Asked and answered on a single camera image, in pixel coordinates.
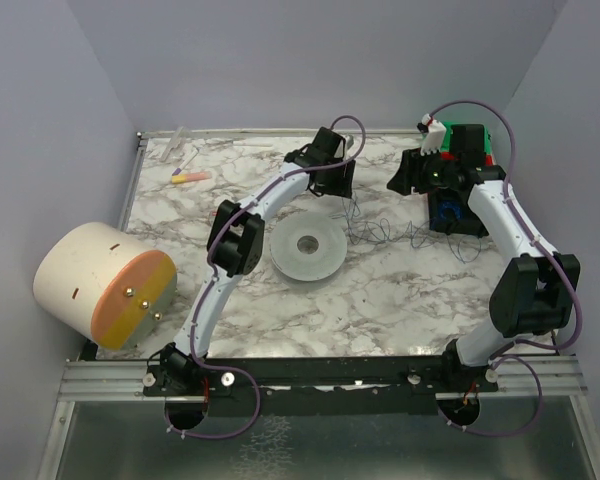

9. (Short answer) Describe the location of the thin blue cable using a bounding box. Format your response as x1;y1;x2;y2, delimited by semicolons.
329;192;481;264

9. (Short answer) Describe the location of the white perforated cable spool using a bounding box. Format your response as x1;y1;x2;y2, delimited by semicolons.
269;212;347;283

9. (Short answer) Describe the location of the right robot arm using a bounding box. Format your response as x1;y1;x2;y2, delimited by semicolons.
387;115;580;367

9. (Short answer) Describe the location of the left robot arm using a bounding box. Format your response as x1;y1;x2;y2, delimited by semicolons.
159;127;355;379

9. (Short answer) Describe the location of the green storage bin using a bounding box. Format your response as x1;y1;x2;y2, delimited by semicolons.
441;122;492;155

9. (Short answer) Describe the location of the black storage bin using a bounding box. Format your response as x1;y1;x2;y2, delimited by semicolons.
427;190;488;238

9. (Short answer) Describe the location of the pink yellow highlighter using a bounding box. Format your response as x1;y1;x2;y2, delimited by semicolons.
171;172;211;185

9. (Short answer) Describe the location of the white purple pen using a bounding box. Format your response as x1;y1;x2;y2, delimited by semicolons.
172;151;198;176

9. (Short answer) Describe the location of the clear plastic T piece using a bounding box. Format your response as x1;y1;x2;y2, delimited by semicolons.
161;126;185;163

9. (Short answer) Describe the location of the beige cylinder with orange disc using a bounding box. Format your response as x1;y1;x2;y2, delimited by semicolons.
33;222;177;351

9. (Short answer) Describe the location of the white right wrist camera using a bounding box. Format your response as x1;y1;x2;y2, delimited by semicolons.
417;114;447;155

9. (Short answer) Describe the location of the blue cable bundle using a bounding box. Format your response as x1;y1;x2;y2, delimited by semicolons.
438;200;465;224

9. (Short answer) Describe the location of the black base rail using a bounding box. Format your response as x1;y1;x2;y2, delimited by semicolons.
143;345;498;417

